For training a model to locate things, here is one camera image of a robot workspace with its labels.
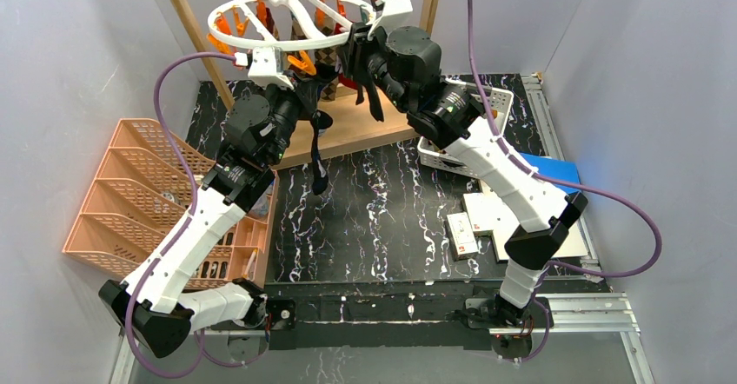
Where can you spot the brown argyle sock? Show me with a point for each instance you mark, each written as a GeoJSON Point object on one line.
{"type": "Point", "coordinates": [326, 61]}

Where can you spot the peach mesh file organizer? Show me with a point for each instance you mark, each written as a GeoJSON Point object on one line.
{"type": "Point", "coordinates": [139, 192]}

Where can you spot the orange clothes peg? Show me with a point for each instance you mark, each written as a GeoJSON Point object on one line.
{"type": "Point", "coordinates": [220, 46]}

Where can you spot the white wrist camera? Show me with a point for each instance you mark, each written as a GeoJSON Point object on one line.
{"type": "Point", "coordinates": [390, 15]}
{"type": "Point", "coordinates": [265, 67]}

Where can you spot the blue folder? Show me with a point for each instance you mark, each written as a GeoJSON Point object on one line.
{"type": "Point", "coordinates": [552, 168]}

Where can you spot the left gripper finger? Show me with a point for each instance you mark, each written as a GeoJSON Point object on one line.
{"type": "Point", "coordinates": [309, 85]}
{"type": "Point", "coordinates": [310, 99]}

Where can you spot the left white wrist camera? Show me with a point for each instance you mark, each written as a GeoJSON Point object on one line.
{"type": "Point", "coordinates": [265, 67]}

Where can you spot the white flat board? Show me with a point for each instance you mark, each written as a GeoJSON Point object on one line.
{"type": "Point", "coordinates": [490, 217]}

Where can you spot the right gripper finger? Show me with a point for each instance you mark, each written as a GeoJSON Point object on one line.
{"type": "Point", "coordinates": [360, 34]}
{"type": "Point", "coordinates": [348, 54]}

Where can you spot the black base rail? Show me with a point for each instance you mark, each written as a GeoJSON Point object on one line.
{"type": "Point", "coordinates": [364, 315]}

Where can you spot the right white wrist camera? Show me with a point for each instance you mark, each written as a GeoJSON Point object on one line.
{"type": "Point", "coordinates": [390, 15]}

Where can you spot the small white red box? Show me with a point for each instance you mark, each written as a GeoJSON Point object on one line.
{"type": "Point", "coordinates": [461, 237]}

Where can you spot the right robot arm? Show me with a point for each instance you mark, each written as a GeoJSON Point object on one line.
{"type": "Point", "coordinates": [404, 64]}

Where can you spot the black sock with blue print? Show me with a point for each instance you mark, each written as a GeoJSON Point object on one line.
{"type": "Point", "coordinates": [316, 145]}

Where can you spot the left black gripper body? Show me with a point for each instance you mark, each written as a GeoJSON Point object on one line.
{"type": "Point", "coordinates": [308, 94]}

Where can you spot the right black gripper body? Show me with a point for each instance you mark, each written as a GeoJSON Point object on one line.
{"type": "Point", "coordinates": [357, 54]}

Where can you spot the yellow-orange clothes peg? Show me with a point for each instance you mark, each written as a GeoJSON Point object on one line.
{"type": "Point", "coordinates": [302, 62]}

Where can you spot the white round clip hanger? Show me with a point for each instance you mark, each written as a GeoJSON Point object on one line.
{"type": "Point", "coordinates": [290, 25]}

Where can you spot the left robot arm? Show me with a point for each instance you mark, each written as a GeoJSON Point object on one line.
{"type": "Point", "coordinates": [196, 237]}

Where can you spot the white perforated laundry basket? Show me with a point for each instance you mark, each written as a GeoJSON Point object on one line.
{"type": "Point", "coordinates": [471, 157]}

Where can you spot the wooden hanger rack frame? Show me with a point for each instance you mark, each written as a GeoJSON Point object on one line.
{"type": "Point", "coordinates": [353, 130]}

